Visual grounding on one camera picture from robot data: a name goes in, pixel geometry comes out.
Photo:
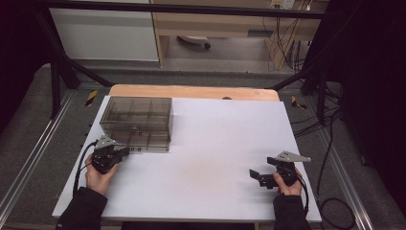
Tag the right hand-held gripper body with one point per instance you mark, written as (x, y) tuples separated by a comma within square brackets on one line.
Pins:
[(286, 172)]

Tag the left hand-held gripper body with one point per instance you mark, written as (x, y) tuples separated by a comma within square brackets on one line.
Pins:
[(103, 158)]

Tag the smoky transparent compartment drawer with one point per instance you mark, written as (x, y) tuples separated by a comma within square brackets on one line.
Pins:
[(143, 145)]

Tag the smoky transparent drawer cabinet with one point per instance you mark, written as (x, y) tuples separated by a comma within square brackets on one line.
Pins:
[(137, 111)]

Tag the person's right hand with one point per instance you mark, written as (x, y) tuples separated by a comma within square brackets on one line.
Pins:
[(289, 189)]

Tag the person's left hand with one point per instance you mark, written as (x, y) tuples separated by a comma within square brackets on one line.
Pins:
[(99, 182)]

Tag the white board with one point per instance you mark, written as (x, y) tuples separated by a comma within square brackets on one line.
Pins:
[(207, 153)]

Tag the yellow black tape strip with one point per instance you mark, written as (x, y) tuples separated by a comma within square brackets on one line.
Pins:
[(91, 97), (297, 103)]

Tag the black metal stand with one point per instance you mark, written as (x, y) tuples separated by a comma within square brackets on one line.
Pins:
[(56, 83), (320, 92)]

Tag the light wooden table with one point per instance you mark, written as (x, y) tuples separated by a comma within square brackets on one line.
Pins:
[(191, 92)]

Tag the white cabinet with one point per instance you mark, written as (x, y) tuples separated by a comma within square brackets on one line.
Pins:
[(105, 35)]

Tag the black curtain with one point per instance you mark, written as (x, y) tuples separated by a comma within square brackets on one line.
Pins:
[(19, 48), (373, 80)]

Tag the chair base with caster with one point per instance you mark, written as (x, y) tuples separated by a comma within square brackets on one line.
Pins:
[(194, 40)]

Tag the wooden desk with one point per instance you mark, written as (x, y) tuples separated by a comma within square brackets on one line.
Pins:
[(223, 25)]

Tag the white power strip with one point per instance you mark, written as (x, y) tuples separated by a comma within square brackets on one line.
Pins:
[(282, 4)]

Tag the aluminium rail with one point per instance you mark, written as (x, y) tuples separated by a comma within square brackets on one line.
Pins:
[(344, 179), (32, 153)]

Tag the black frame crossbar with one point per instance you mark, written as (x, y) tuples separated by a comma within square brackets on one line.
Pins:
[(191, 9)]

